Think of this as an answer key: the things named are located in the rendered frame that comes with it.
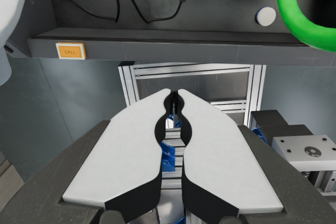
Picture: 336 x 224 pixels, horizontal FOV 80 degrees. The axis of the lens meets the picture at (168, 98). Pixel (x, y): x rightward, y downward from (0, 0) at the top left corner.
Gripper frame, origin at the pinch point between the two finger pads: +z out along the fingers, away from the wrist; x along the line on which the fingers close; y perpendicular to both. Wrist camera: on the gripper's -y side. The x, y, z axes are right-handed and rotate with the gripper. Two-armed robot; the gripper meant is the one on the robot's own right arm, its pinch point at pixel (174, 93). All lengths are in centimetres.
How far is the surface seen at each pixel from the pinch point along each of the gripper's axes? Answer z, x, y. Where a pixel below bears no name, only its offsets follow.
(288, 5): 7.9, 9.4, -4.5
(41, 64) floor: 123, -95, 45
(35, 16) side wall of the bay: 32.8, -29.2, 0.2
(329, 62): 27.6, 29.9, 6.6
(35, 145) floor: 123, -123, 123
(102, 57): 27.7, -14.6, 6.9
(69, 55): 26.4, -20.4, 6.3
